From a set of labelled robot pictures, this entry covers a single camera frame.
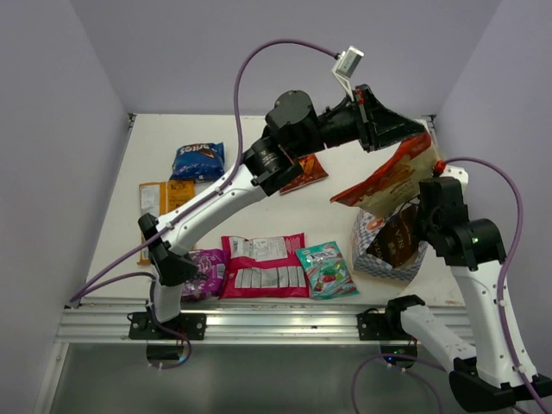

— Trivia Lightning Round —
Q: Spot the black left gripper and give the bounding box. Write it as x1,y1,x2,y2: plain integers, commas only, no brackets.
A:
291,82,424,157

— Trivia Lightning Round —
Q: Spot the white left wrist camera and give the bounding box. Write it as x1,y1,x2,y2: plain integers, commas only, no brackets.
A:
332,46,364,97

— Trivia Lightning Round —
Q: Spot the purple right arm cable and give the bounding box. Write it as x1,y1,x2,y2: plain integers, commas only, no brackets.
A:
352,158,552,414

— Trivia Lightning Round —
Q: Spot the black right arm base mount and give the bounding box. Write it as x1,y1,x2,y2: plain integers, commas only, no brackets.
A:
356,308,412,342

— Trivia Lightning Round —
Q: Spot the blue checkered paper bag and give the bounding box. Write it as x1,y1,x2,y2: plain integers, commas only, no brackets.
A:
351,196,429,282

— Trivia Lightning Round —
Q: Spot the brown sea salt chip bag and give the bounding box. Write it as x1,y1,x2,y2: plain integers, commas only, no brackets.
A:
366,204,420,268

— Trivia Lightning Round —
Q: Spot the orange yellow snack packet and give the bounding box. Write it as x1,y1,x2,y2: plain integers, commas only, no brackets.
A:
136,179,197,266

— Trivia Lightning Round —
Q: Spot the aluminium table frame rail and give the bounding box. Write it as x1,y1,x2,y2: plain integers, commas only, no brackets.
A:
60,114,475,346

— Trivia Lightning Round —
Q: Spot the pink snack bag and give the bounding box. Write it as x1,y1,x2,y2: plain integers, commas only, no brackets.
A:
221,233,310,299

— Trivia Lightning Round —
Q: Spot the red torn chip bag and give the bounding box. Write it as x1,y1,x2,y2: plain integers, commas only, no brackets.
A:
279,154,329,195

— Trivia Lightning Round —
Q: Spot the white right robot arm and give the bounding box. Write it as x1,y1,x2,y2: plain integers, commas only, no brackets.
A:
384,177,551,413

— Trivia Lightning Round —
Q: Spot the blue Doritos chip bag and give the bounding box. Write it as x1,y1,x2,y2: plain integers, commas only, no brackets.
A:
170,142,225,182

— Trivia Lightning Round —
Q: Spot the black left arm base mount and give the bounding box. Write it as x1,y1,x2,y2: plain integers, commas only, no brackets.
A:
127,311,207,341

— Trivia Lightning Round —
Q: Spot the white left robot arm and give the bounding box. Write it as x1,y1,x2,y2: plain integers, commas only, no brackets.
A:
138,85,426,339

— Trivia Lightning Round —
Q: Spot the orange cream cassava chips bag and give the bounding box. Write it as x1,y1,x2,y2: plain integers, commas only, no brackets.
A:
330,132,440,218

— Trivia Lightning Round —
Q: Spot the teal Fox's candy bag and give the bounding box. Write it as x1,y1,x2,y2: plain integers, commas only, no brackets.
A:
296,241,359,300

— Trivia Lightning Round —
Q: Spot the purple grape candy bag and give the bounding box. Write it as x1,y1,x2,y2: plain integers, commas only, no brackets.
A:
181,248,229,302

